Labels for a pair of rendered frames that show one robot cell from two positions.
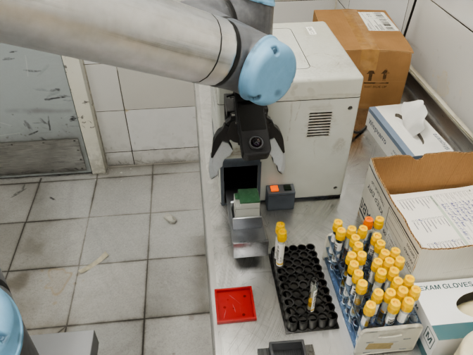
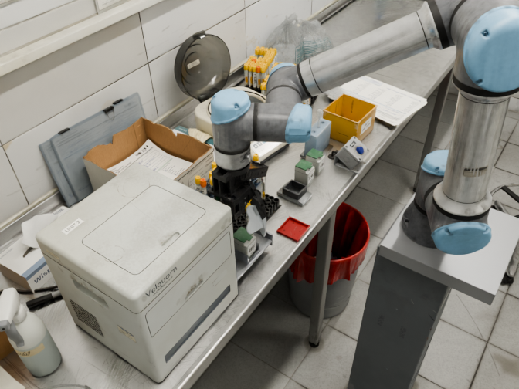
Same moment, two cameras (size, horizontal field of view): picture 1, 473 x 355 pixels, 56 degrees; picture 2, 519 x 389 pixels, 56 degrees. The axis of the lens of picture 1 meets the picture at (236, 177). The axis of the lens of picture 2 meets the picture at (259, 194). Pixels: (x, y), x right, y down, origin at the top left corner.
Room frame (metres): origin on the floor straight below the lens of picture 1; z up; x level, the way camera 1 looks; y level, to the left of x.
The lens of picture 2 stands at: (1.23, 0.56, 1.86)
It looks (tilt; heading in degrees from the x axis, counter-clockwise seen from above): 42 degrees down; 222
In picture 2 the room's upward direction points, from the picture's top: 1 degrees counter-clockwise
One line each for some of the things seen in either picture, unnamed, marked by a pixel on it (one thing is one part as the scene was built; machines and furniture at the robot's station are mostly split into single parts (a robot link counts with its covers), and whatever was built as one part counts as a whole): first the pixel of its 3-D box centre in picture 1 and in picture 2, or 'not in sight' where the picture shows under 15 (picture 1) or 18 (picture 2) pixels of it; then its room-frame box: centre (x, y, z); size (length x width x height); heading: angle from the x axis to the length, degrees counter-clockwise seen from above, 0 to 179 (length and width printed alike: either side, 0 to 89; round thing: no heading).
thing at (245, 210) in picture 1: (246, 208); (244, 244); (0.64, -0.02, 0.95); 0.05 x 0.04 x 0.06; 96
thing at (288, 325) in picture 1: (304, 269); (251, 202); (0.50, -0.12, 0.93); 0.17 x 0.09 x 0.11; 7
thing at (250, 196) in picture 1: (246, 196); (243, 235); (0.64, -0.02, 0.98); 0.05 x 0.04 x 0.01; 96
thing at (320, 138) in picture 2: not in sight; (317, 140); (0.14, -0.15, 0.92); 0.10 x 0.07 x 0.10; 8
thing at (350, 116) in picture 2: not in sight; (348, 120); (-0.02, -0.14, 0.93); 0.13 x 0.13 x 0.10; 3
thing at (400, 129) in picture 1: (409, 126); (45, 238); (0.95, -0.43, 0.94); 0.22 x 0.12 x 0.13; 10
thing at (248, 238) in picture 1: (244, 210); (239, 257); (0.66, -0.02, 0.92); 0.21 x 0.07 x 0.05; 6
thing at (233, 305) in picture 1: (234, 304); (293, 228); (0.47, 0.00, 0.88); 0.07 x 0.07 x 0.01; 6
